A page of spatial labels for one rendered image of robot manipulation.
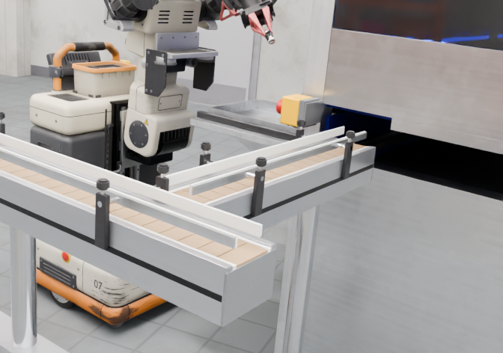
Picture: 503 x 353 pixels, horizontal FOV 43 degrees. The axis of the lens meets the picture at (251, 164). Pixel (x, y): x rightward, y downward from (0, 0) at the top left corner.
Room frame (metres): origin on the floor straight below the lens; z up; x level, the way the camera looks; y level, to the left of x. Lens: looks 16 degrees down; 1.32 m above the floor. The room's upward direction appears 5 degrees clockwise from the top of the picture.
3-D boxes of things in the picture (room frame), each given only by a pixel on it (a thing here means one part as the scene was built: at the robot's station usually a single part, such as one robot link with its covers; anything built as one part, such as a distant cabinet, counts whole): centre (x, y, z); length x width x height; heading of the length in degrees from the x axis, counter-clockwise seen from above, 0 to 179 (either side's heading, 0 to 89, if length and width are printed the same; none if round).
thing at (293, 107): (1.65, -0.11, 1.00); 0.08 x 0.07 x 0.07; 55
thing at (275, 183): (1.33, -0.06, 0.92); 0.69 x 0.15 x 0.16; 145
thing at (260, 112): (1.99, -0.06, 0.90); 0.34 x 0.26 x 0.04; 55
